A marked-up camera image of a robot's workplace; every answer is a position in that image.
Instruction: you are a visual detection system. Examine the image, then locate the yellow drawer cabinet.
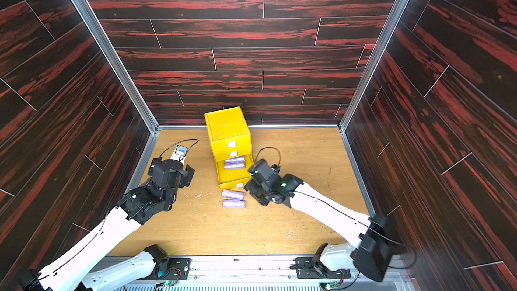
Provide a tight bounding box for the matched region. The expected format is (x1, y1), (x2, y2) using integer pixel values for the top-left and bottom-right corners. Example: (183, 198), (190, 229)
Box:
(205, 106), (252, 171)

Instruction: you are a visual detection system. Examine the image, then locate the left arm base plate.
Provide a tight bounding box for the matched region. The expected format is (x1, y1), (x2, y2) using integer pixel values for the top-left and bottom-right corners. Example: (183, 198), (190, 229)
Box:
(158, 257), (192, 281)

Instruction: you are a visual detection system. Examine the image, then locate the purple roll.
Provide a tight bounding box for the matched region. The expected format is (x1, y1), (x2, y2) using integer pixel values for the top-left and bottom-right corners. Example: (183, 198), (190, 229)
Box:
(223, 162), (246, 171)
(222, 189), (245, 201)
(224, 156), (246, 164)
(222, 199), (246, 209)

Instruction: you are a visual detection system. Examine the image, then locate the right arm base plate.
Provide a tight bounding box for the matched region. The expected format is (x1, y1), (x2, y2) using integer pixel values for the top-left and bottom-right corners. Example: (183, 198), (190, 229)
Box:
(289, 257), (324, 280)

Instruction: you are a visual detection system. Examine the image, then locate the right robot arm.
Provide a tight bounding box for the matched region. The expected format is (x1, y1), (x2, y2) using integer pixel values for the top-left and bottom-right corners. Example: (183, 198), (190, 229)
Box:
(244, 159), (396, 282)

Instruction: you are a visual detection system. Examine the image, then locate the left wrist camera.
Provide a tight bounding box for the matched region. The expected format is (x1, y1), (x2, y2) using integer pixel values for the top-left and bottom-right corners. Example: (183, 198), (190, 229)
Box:
(170, 145), (188, 164)

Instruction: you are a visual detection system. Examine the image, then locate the yellow bottom drawer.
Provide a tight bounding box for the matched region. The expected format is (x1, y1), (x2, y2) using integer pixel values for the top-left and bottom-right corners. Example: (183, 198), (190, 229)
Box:
(216, 154), (254, 190)

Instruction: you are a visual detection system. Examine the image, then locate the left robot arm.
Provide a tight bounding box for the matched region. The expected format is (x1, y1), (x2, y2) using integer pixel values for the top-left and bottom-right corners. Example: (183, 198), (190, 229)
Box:
(20, 158), (195, 290)

